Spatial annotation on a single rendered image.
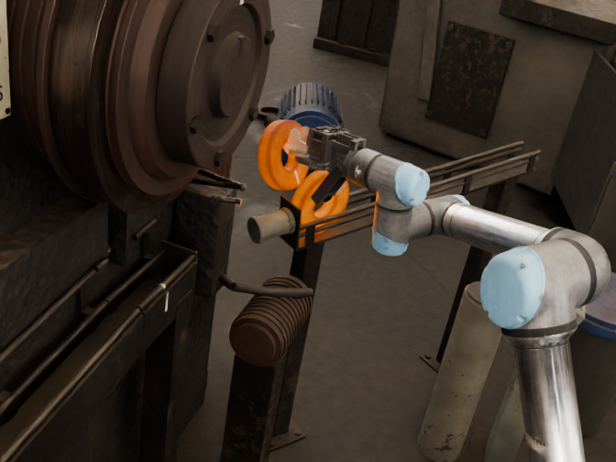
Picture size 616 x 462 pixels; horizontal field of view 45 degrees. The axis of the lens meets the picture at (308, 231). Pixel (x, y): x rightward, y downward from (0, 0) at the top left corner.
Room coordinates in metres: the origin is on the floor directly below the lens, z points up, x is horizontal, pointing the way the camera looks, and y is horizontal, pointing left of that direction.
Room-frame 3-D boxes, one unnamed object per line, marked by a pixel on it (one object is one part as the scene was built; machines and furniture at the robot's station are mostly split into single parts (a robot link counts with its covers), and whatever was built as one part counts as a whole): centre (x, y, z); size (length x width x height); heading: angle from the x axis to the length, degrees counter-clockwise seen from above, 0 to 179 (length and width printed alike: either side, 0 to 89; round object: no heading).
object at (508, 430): (1.54, -0.63, 0.31); 0.24 x 0.16 x 0.62; 165
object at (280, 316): (1.35, 0.04, 0.27); 0.22 x 0.13 x 0.53; 165
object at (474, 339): (1.54, -0.46, 0.26); 0.12 x 0.12 x 0.52
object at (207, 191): (1.30, 0.21, 0.68); 0.11 x 0.08 x 0.24; 75
